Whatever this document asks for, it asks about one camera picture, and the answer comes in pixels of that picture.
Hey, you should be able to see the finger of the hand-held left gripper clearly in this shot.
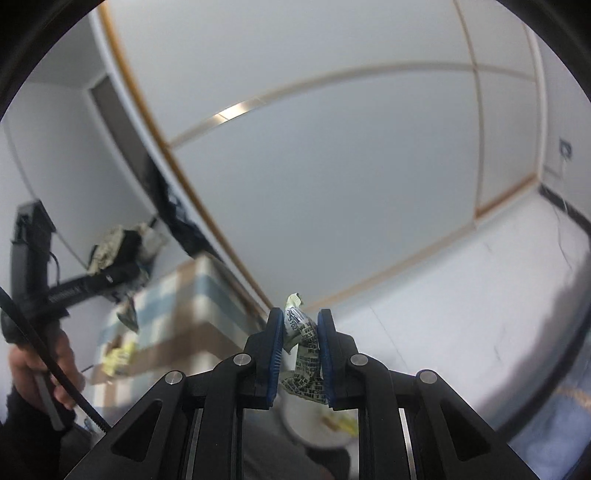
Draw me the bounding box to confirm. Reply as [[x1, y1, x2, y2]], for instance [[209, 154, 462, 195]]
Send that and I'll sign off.
[[69, 263, 141, 308]]

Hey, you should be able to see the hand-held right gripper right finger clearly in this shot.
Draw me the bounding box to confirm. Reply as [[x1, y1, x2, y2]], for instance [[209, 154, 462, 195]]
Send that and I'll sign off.
[[316, 308, 513, 480]]

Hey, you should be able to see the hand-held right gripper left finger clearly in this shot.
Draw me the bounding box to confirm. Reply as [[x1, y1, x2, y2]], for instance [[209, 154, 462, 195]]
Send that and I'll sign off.
[[65, 308, 284, 480]]

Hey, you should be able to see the green printed wrapper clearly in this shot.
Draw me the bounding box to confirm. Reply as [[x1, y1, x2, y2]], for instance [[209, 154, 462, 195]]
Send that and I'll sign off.
[[279, 292, 331, 405]]

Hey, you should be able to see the large yellow wrapper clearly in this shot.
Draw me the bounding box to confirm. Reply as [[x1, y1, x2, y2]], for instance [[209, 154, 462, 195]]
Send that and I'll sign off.
[[323, 412, 359, 437]]

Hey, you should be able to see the grey round trash bin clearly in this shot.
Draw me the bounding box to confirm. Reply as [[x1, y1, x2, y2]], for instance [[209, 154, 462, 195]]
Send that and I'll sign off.
[[279, 392, 361, 451]]

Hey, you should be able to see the person's left hand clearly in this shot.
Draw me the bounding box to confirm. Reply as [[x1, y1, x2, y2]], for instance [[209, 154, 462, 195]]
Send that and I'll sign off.
[[8, 330, 86, 411]]

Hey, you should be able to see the small yellow wrapper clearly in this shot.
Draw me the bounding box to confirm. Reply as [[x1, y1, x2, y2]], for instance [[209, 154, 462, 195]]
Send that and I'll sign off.
[[102, 342, 137, 377]]

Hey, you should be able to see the checkered tablecloth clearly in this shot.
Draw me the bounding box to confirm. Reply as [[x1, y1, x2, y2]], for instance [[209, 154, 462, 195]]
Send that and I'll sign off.
[[88, 256, 273, 412]]

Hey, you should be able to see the black hanging jacket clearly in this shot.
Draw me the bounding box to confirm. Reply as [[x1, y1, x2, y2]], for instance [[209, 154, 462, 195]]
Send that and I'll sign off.
[[145, 154, 223, 262]]

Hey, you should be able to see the black open door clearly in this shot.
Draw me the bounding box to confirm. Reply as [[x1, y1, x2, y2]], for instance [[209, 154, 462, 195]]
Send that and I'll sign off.
[[89, 74, 160, 219]]

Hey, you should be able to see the light blue blanket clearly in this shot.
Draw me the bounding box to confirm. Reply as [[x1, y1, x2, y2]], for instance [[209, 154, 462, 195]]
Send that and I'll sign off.
[[505, 355, 591, 480]]

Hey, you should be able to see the thin wall cable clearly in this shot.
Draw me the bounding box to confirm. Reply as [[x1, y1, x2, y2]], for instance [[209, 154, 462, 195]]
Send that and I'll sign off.
[[554, 159, 583, 274]]

